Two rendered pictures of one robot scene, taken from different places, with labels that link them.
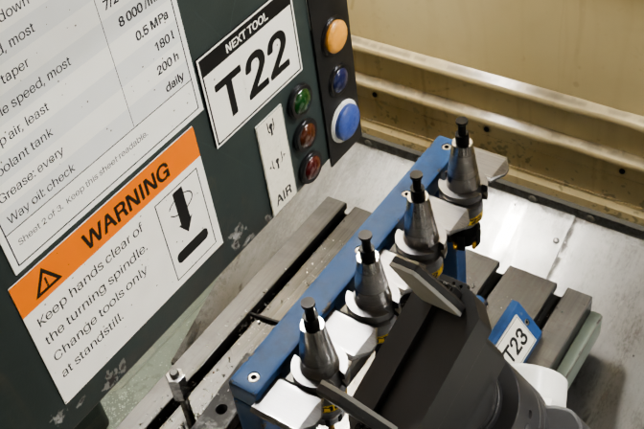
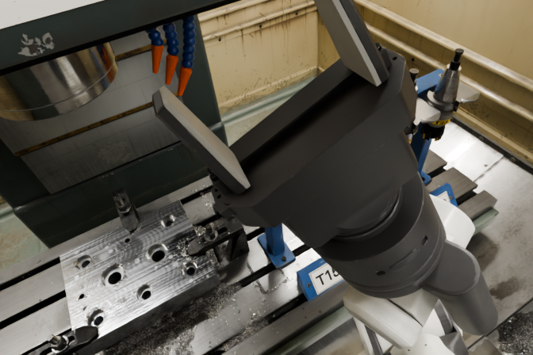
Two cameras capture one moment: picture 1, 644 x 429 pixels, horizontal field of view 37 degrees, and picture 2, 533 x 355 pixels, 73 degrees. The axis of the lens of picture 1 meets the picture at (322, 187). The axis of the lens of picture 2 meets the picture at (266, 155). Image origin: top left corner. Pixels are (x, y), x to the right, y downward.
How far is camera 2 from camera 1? 0.45 m
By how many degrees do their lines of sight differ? 18
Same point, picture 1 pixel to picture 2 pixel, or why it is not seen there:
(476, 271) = (432, 162)
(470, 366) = (367, 151)
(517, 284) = (453, 177)
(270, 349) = not seen: hidden behind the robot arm
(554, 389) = (459, 230)
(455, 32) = (473, 27)
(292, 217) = not seen: hidden behind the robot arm
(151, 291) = not seen: outside the picture
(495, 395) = (391, 204)
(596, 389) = (477, 250)
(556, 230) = (488, 159)
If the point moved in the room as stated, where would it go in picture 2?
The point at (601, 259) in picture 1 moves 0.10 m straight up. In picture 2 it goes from (510, 184) to (525, 160)
